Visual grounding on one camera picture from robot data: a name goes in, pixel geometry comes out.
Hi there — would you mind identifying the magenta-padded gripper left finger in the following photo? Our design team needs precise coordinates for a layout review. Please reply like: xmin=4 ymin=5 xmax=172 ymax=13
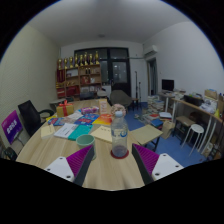
xmin=43 ymin=144 xmax=95 ymax=187

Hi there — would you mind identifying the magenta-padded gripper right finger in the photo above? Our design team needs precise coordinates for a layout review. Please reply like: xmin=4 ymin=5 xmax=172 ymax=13
xmin=131 ymin=143 xmax=185 ymax=186

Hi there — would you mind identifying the clear plastic water bottle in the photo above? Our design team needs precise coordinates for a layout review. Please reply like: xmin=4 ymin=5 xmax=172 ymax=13
xmin=110 ymin=110 xmax=130 ymax=158

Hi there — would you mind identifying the brown paper bag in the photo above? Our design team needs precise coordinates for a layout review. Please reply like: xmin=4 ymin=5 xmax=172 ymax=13
xmin=161 ymin=120 xmax=176 ymax=139

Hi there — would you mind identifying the pale green cup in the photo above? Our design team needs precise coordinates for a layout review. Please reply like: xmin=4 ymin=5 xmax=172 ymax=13
xmin=75 ymin=133 xmax=97 ymax=161

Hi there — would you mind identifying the white printed booklet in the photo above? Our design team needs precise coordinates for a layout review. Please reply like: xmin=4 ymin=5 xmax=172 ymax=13
xmin=53 ymin=122 xmax=79 ymax=139

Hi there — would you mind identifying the cream notebook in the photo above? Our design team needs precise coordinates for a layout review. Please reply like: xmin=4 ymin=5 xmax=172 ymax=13
xmin=40 ymin=123 xmax=56 ymax=140

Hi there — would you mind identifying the flat round red coaster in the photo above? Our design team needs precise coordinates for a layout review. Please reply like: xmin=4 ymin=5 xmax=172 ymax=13
xmin=110 ymin=148 xmax=130 ymax=160

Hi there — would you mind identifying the teal book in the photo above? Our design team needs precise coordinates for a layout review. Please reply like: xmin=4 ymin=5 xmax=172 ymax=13
xmin=67 ymin=123 xmax=94 ymax=141

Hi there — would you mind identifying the white round stool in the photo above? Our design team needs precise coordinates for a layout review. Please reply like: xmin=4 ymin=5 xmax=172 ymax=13
xmin=179 ymin=123 xmax=205 ymax=157

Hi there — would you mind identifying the beige paper envelope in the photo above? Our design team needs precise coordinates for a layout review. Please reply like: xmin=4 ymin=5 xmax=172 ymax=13
xmin=89 ymin=124 xmax=114 ymax=144

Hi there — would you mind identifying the blue book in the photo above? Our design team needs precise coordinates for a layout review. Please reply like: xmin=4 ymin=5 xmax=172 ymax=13
xmin=73 ymin=113 xmax=100 ymax=126

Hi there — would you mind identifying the yellow gift box, red ribbon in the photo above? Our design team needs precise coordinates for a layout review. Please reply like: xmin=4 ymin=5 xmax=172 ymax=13
xmin=55 ymin=99 xmax=75 ymax=118

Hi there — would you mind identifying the black office chair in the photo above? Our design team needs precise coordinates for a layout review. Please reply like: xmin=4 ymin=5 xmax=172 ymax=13
xmin=17 ymin=99 xmax=56 ymax=138

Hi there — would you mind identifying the stack of books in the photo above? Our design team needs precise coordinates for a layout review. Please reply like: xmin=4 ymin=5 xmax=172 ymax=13
xmin=146 ymin=94 xmax=166 ymax=116

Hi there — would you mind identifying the purple sign board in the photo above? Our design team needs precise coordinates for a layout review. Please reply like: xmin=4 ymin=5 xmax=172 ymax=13
xmin=0 ymin=109 xmax=24 ymax=145

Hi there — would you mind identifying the long cluttered wooden desk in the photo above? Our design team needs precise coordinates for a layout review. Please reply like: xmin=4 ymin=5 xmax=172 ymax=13
xmin=173 ymin=98 xmax=224 ymax=158

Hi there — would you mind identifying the orange book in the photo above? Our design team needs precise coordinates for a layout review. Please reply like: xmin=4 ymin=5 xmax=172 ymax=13
xmin=92 ymin=113 xmax=114 ymax=127

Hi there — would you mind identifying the pink patterned pouch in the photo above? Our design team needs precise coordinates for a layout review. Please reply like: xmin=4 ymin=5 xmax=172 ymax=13
xmin=80 ymin=105 xmax=100 ymax=115

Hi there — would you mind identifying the small round table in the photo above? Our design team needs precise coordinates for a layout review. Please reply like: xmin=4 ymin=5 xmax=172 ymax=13
xmin=49 ymin=98 xmax=68 ymax=113

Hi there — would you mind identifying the pink flower bouquet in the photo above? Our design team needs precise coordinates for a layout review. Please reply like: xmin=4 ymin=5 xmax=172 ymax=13
xmin=110 ymin=103 xmax=127 ymax=118

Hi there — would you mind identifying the upright tan carton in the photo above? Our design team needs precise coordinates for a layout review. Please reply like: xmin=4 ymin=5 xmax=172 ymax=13
xmin=98 ymin=98 xmax=108 ymax=115

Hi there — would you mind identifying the black computer monitor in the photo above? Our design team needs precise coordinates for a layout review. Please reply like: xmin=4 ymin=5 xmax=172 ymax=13
xmin=161 ymin=78 xmax=175 ymax=93

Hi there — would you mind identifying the grey armchair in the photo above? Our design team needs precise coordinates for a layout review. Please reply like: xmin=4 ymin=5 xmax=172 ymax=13
xmin=109 ymin=89 xmax=134 ymax=108

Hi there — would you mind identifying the black tripod stand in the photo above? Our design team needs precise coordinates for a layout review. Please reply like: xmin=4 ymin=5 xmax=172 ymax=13
xmin=133 ymin=70 xmax=143 ymax=101

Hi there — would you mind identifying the wooden shelf unit with trophies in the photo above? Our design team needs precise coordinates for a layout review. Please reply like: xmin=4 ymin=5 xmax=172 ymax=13
xmin=55 ymin=50 xmax=103 ymax=100

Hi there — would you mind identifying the black framed glass door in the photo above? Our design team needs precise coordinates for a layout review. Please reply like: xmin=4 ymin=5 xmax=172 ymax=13
xmin=73 ymin=47 xmax=132 ymax=98

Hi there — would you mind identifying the white wall air conditioner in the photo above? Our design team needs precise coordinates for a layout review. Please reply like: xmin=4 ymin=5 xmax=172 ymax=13
xmin=143 ymin=44 xmax=159 ymax=59

